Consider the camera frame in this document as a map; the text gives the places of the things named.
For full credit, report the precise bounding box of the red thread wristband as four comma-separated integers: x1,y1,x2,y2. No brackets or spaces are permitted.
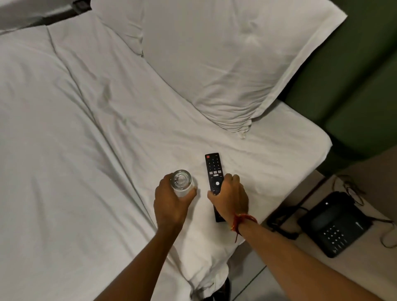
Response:
229,212,258,244

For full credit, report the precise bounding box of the green padded headboard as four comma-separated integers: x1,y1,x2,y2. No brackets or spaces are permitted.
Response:
277,0,397,178

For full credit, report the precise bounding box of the person's left hand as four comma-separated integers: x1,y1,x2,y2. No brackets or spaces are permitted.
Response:
153,173,198,230

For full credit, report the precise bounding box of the large white pillow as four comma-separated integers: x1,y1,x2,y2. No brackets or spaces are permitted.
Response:
141,0,348,139

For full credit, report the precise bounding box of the person's right forearm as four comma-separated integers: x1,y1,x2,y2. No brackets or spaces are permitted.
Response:
236,220,386,301

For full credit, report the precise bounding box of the person's left forearm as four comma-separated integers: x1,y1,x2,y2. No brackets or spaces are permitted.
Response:
93,224,184,301

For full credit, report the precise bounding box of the black desk telephone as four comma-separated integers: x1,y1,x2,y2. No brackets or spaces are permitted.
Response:
297,191,373,259

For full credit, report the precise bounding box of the black remote control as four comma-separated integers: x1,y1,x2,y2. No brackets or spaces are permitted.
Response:
204,153,227,223

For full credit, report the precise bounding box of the clear drinking glass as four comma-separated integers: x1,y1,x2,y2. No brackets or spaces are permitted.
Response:
170,169,196,198

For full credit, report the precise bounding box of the thin black cable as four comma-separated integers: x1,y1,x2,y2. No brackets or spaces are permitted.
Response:
332,174,397,249

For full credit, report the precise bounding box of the white bed sheet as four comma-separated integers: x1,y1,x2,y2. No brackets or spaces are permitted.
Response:
47,11,333,300

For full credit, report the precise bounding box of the person's right hand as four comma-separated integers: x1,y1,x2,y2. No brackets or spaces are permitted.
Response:
207,173,249,224

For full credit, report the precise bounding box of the black coiled telephone cord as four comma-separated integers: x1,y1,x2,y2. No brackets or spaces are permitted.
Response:
266,205,311,240

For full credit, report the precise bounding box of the dark bed base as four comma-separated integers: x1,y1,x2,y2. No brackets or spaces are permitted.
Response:
213,277,232,301

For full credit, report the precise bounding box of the white duvet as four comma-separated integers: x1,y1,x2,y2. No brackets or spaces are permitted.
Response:
0,25,194,301

